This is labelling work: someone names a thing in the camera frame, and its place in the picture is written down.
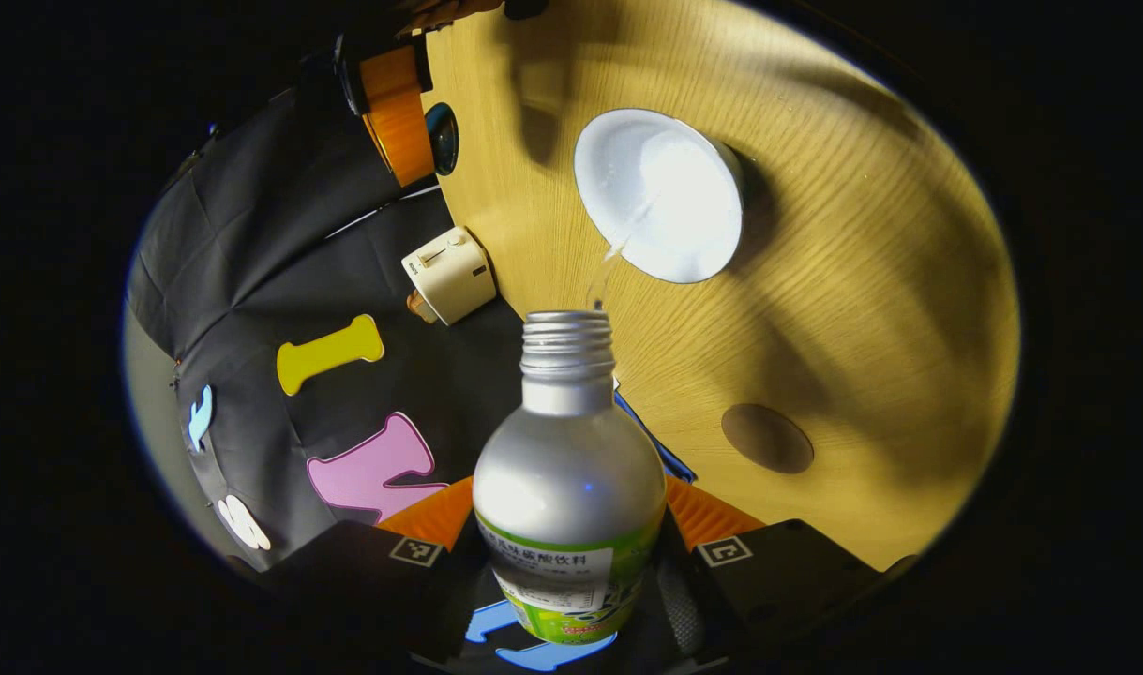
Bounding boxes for blue folded towel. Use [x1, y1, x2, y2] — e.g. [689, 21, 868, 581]
[613, 389, 699, 485]

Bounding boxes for white wall cable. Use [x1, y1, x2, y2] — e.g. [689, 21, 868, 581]
[324, 183, 442, 241]

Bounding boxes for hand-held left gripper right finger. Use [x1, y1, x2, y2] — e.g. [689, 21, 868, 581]
[650, 474, 921, 663]

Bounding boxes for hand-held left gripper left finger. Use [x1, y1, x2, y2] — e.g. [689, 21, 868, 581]
[250, 476, 493, 659]

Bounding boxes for teal teacup lid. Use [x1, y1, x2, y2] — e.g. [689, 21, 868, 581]
[425, 101, 460, 177]

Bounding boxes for teal teacup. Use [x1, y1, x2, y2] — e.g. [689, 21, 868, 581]
[574, 108, 746, 285]

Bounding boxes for black backdrop cloth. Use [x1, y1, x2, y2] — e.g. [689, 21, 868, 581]
[126, 84, 694, 674]

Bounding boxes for white toaster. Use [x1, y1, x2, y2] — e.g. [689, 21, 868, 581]
[401, 225, 498, 327]

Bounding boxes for silver green water bottle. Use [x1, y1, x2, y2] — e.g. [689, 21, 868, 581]
[472, 309, 668, 646]

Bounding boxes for round brown coaster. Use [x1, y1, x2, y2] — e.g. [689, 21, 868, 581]
[721, 403, 815, 474]

